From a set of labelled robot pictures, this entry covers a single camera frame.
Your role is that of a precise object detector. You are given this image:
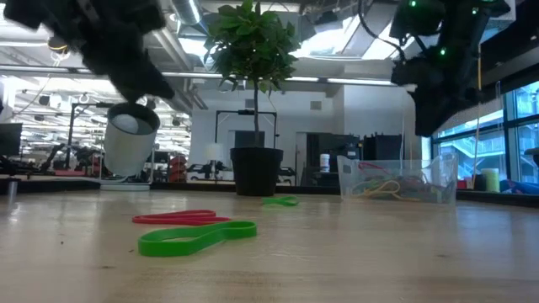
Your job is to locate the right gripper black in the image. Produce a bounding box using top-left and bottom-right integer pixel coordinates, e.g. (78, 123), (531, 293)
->
(391, 56), (485, 136)

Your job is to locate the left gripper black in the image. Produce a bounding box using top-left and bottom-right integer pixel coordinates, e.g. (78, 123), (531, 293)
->
(3, 0), (176, 104)

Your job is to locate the red rubber band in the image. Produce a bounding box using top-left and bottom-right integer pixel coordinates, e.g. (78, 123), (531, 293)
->
(131, 209), (232, 227)
(356, 161), (395, 177)

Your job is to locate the yellow rubber band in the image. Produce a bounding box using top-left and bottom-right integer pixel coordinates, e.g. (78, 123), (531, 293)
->
(350, 179), (402, 200)

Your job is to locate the green rubber band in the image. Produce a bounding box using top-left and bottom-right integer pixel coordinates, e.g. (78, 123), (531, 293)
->
(136, 220), (259, 258)
(355, 175), (408, 191)
(261, 194), (302, 208)

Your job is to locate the clear plastic bin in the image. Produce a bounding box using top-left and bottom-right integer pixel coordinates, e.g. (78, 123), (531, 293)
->
(336, 152), (460, 206)

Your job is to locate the black equipment case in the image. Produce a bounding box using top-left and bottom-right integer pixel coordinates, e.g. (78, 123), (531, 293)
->
(362, 133), (404, 162)

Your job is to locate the yellow-green cylinder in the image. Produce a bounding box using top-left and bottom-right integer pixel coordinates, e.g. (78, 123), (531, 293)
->
(480, 167), (502, 194)

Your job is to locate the red equipment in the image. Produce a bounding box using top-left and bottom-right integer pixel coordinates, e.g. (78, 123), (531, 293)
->
(167, 153), (188, 183)

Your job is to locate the black cabinet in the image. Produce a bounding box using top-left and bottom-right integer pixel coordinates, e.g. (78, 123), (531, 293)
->
(305, 132), (364, 187)

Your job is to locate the blue bundle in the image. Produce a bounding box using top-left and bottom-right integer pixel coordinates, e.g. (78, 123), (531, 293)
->
(499, 178), (539, 196)

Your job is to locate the black monitor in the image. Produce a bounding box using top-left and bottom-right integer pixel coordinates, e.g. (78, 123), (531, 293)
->
(0, 121), (24, 158)

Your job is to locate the potted green plant black pot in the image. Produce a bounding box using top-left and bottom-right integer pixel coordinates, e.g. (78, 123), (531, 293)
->
(203, 0), (302, 198)

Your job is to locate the silver ventilation duct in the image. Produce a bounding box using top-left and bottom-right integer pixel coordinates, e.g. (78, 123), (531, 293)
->
(169, 0), (204, 27)

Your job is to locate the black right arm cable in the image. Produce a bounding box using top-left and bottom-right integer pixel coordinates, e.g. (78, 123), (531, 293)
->
(357, 0), (406, 60)

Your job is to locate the black rectangular stand frame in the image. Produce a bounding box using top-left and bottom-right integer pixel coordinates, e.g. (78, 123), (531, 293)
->
(213, 109), (279, 149)

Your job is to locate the black aluminium table frame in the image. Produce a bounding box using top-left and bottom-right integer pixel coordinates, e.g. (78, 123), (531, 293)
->
(0, 174), (539, 208)

